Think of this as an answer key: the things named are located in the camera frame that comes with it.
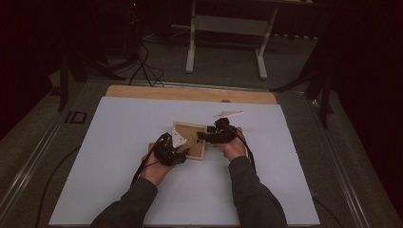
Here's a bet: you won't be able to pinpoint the white table sheet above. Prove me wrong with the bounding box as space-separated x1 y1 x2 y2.
48 96 321 227

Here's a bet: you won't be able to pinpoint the left hand-held gripper cable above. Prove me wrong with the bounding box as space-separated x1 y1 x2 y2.
130 157 160 188

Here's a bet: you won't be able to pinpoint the person's right hand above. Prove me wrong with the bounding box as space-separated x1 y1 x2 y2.
212 127 248 162

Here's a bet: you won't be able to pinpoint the wooden picture frame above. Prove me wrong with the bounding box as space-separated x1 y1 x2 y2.
172 121 211 162

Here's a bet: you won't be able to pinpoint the right hand-held gripper cable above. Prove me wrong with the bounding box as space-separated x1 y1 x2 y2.
221 123 258 176

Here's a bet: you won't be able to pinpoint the person's left hand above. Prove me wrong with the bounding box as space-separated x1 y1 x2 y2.
139 142 176 187

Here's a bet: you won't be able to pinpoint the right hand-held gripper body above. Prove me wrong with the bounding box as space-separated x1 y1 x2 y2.
207 109 244 145

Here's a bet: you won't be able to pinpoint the hand-held gripper cable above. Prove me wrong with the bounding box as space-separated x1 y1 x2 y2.
221 123 258 176
130 157 160 188

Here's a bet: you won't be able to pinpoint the white metal desk frame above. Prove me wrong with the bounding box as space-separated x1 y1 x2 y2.
184 0 280 81

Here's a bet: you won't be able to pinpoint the metal floor rail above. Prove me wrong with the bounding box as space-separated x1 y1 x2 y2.
309 98 373 228
0 108 66 218

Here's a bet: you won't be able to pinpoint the black stand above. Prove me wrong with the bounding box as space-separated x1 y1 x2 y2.
56 47 127 112
270 31 336 129

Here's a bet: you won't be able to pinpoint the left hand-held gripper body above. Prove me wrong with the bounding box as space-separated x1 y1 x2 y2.
153 125 187 166

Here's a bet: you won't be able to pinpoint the black floor cables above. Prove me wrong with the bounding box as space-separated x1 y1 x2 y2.
127 41 166 88

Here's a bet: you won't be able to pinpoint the black floor cable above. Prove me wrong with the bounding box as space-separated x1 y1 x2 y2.
33 144 82 228

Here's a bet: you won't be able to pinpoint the black floor socket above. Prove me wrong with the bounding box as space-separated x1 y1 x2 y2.
64 110 88 124

